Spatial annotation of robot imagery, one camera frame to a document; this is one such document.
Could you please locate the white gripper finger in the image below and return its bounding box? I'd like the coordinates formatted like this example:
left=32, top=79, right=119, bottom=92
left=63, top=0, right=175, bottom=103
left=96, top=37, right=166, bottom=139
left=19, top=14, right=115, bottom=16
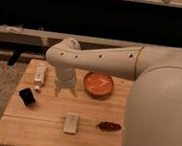
left=54, top=82, right=61, bottom=96
left=70, top=88, right=77, bottom=98

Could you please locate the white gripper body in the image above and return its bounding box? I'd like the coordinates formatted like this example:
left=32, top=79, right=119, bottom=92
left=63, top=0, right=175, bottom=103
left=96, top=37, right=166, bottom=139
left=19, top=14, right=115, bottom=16
left=54, top=67, right=77, bottom=89

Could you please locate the black ceramic cup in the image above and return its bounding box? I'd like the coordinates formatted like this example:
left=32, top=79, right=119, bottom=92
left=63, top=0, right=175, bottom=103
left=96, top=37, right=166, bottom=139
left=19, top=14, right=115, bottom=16
left=19, top=87, right=36, bottom=106

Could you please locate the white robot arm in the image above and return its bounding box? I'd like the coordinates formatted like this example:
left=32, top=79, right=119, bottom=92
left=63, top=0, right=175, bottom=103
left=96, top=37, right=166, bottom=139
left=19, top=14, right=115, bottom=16
left=45, top=38, right=182, bottom=146

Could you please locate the orange ceramic bowl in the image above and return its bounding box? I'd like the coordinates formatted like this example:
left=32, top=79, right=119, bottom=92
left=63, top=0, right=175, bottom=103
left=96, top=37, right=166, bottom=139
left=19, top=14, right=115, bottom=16
left=83, top=72, right=114, bottom=97

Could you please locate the white rectangular eraser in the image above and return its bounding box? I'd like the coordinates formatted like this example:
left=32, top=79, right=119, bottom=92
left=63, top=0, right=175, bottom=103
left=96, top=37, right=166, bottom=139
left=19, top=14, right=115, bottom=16
left=63, top=113, right=79, bottom=135

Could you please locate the white tube with cap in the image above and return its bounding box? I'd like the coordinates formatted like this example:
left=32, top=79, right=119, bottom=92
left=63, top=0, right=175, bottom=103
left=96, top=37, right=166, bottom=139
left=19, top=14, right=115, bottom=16
left=33, top=63, right=47, bottom=91

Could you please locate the black bracket under rail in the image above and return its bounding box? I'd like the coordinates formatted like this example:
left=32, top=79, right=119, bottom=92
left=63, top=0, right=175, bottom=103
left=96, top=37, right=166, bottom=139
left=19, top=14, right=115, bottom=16
left=7, top=50, right=22, bottom=66

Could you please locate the long wooden rail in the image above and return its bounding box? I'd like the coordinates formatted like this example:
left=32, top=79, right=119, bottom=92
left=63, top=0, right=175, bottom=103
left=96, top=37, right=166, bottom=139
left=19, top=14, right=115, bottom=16
left=0, top=25, right=142, bottom=47

